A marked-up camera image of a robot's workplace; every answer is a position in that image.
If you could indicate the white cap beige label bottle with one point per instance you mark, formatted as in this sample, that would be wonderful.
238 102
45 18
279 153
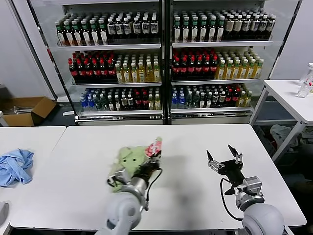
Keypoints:
246 26
238 26
254 25
229 26
270 25
263 25

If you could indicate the right wrist grey camera box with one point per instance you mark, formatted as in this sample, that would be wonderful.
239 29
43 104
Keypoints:
253 186

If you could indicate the green cap dark bottle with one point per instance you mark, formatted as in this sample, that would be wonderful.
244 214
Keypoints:
212 31
70 36
221 31
62 36
87 36
186 32
204 32
78 36
194 32
95 35
104 35
177 32

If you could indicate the white side table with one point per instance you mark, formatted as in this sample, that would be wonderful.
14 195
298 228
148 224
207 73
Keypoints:
283 94

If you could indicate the clear bottle with red label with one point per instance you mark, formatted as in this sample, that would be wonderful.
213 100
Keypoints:
308 74

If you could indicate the white cap blue label bottle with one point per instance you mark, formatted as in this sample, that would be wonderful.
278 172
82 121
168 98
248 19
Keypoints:
119 29
111 29
154 26
146 27
127 28
137 27

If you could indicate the crumpled light blue shirt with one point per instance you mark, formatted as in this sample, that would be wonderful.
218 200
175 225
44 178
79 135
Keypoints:
14 167

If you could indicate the beverage display cabinet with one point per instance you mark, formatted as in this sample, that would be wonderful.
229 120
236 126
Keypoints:
210 119
122 120

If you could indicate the dark green garment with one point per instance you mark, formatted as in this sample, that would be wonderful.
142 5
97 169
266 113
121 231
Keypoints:
307 134

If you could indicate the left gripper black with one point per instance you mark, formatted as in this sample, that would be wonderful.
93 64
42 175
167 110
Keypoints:
149 170

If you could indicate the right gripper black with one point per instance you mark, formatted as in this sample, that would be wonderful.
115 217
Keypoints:
232 170

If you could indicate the white cabinet shelf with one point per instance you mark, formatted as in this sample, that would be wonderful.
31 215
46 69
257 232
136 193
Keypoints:
117 84
210 110
215 82
119 112
109 46
219 44

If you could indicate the clear plastic water bottle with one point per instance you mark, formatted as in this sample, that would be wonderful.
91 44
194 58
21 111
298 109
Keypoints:
304 90

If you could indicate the small yellow tea bottle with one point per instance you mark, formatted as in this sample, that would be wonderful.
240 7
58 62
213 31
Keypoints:
242 99
248 99
151 102
157 102

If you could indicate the small green tinted bottle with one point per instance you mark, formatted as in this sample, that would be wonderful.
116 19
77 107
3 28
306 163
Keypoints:
189 100
196 100
104 102
97 102

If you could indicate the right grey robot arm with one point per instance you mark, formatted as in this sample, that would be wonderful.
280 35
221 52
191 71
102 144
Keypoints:
261 215

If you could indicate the small white label bottle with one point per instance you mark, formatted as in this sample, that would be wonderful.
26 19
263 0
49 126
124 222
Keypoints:
118 104
111 104
209 100
202 101

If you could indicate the grey garment pile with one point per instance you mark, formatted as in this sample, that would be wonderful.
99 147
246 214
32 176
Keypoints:
283 135

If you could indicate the small white flat object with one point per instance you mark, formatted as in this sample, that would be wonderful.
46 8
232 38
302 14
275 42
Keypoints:
68 113

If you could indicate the small dark tea bottle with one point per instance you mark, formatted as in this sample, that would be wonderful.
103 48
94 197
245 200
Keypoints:
222 98
124 101
130 101
215 98

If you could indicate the small blue drink bottle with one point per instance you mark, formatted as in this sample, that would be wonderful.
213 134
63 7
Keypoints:
182 101
91 102
174 101
84 102

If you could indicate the small red cap cola bottle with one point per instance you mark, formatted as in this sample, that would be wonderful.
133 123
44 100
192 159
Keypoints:
138 100
236 97
230 97
145 100

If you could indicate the glass cabinet door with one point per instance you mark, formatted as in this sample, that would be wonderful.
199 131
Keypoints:
46 60
279 36

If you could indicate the black bulky object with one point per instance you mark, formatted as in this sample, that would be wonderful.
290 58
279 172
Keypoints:
304 159

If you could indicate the open brown cardboard box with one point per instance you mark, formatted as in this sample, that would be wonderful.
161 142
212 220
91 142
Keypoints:
43 107

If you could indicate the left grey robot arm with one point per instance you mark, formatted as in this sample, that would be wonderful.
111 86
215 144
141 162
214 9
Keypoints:
124 210

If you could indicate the light green t-shirt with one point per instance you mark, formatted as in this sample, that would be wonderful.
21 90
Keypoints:
133 159

